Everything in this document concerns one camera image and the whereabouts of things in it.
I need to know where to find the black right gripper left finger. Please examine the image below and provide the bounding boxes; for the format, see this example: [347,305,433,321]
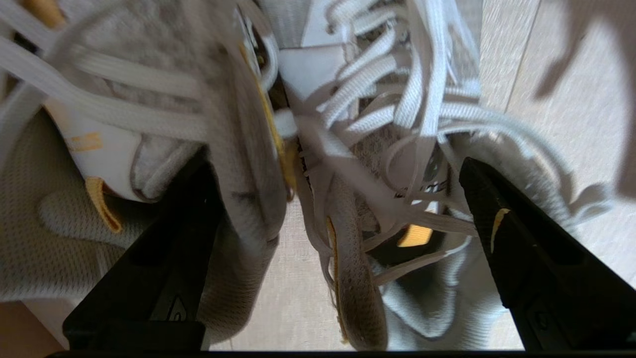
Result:
[62,149,225,352]

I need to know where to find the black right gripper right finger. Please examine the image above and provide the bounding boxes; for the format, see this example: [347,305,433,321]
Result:
[458,156,636,352]

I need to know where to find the white mesh sneaker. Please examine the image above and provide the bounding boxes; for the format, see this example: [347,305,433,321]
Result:
[0,0,299,344]
[238,0,617,351]

